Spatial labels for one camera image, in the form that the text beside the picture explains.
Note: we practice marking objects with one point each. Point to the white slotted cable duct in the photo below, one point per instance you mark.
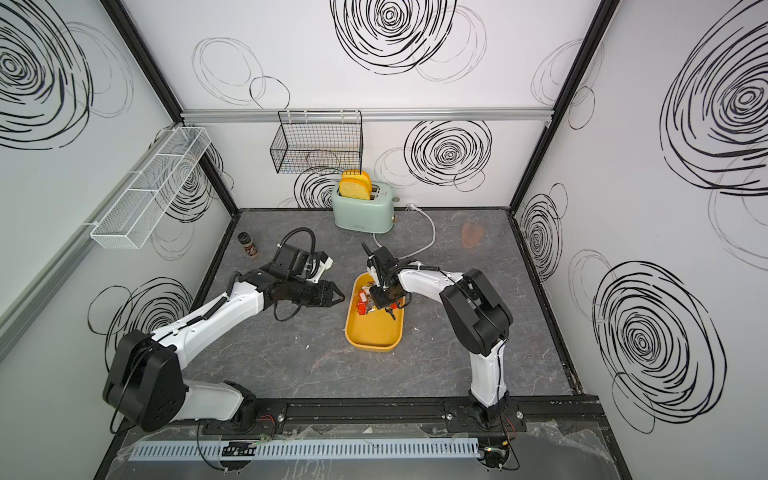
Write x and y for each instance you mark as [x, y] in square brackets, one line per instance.
[312, 449]

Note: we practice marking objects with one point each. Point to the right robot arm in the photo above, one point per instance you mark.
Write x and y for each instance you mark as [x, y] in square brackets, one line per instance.
[478, 316]

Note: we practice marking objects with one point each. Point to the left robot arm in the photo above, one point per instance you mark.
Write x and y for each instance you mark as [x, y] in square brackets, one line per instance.
[145, 383]

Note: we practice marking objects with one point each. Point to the mint green toaster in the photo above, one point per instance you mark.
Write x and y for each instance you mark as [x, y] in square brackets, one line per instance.
[367, 216]

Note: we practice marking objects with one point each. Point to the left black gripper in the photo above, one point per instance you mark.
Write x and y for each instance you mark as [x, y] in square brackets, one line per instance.
[325, 295]

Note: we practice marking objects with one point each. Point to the white wire wall shelf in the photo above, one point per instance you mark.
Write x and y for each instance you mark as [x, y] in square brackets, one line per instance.
[170, 184]

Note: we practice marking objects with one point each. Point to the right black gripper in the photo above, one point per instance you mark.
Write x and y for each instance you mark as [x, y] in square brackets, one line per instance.
[379, 302]

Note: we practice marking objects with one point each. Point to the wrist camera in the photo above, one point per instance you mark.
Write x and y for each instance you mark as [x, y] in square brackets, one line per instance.
[293, 262]
[381, 264]

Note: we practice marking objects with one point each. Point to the brown spice jar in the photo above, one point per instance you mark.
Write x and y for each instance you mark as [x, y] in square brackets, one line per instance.
[247, 243]

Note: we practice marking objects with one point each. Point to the yellow toast slice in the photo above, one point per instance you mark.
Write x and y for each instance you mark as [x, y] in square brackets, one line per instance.
[356, 184]

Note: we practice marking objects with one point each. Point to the yellow plastic storage box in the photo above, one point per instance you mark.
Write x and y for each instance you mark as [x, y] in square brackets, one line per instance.
[375, 331]

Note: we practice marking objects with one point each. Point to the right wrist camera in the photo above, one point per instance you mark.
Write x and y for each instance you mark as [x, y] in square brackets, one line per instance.
[381, 264]

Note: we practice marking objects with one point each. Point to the pile of tagged keys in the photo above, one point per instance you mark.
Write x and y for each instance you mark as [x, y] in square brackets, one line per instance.
[370, 298]

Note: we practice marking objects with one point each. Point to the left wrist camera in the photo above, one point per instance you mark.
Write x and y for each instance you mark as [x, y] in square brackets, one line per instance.
[293, 262]

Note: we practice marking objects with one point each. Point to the black wire wall basket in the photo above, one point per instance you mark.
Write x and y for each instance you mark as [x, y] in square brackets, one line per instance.
[307, 139]

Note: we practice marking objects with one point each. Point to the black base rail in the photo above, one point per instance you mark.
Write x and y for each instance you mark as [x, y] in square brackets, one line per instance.
[360, 411]

